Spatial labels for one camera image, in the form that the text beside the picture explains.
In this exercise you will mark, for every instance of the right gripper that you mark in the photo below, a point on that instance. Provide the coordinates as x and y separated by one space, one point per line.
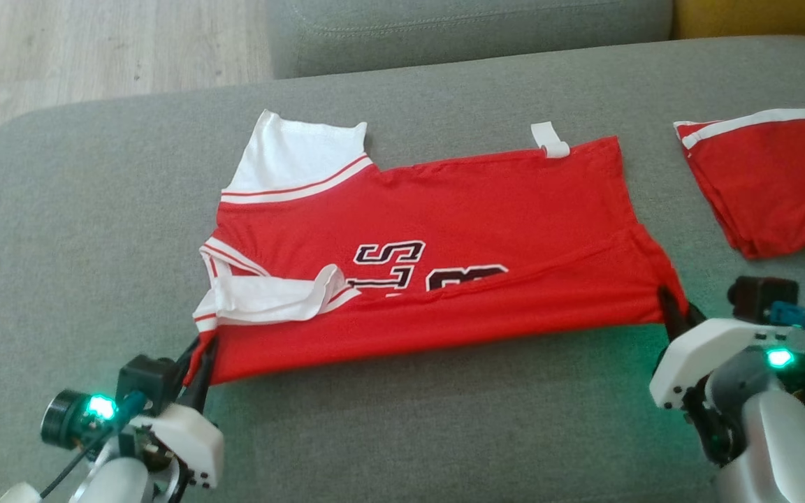
710 349

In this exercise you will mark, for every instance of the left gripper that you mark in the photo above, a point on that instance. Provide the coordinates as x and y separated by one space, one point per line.
196 440

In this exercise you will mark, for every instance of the red Bulls basketball jersey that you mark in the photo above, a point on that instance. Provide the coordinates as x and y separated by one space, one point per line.
479 209

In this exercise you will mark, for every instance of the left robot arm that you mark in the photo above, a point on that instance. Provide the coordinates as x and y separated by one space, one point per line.
116 485

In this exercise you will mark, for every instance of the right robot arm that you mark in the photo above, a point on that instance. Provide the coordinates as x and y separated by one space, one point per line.
780 447

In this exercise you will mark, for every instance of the red shorts white stripe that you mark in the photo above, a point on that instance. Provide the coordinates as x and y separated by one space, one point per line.
773 181

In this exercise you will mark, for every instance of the grey sofa chaise cushion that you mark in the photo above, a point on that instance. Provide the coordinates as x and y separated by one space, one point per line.
95 244

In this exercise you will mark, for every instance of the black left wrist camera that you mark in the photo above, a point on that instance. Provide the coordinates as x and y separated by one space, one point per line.
144 377

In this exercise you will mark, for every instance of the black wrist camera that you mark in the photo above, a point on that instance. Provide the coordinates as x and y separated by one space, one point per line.
144 377
759 297

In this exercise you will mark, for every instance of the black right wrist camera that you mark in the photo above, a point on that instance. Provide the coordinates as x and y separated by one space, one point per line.
759 297

